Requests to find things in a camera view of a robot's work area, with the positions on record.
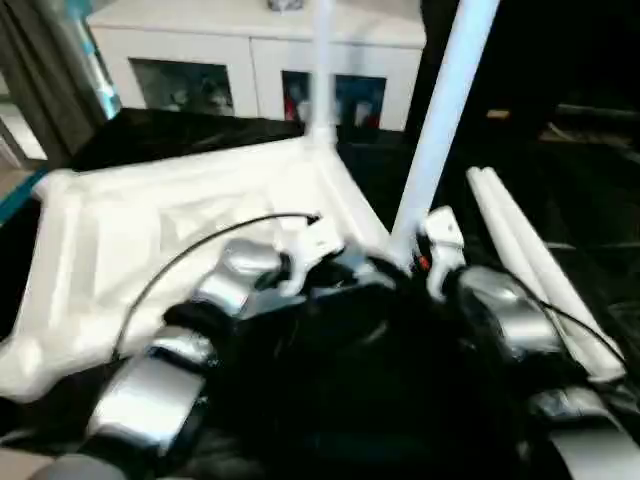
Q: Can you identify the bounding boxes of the white plastic table leg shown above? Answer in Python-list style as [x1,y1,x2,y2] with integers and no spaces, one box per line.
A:
[307,0,340,146]
[389,0,501,266]
[479,168,627,384]
[465,168,576,321]

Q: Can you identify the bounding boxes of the white plastic table top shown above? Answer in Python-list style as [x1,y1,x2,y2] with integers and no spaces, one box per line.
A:
[0,137,391,404]

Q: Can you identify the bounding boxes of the black mat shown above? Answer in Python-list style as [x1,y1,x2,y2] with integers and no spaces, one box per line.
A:
[0,107,640,480]

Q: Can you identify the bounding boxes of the black cabinet with gold label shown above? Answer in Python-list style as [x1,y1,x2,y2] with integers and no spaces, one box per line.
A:
[414,0,557,142]

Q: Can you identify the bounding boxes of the dark low furniture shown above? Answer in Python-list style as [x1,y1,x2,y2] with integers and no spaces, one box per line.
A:
[539,104,640,147]

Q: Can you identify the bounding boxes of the white display cabinet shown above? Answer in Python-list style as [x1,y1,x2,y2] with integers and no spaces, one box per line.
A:
[87,0,426,132]

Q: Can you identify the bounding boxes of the light blue rack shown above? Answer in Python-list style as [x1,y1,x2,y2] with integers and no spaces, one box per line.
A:
[74,0,122,119]

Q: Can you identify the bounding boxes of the teal floor mat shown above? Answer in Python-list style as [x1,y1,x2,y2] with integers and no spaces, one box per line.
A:
[0,168,51,224]

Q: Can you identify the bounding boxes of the grey curtain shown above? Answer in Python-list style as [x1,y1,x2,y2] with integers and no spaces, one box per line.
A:
[0,0,110,161]

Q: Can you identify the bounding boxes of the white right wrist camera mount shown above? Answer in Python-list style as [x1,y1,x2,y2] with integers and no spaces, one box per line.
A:
[418,205,466,301]

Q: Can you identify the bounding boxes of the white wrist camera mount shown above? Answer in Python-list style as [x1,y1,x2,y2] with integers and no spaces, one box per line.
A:
[418,205,466,301]
[277,219,346,294]

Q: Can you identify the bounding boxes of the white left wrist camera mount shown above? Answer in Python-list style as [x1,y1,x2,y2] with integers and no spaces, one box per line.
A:
[277,219,346,294]

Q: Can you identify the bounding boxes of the grey door frame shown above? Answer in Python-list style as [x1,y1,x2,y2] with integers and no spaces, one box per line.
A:
[0,94,47,167]

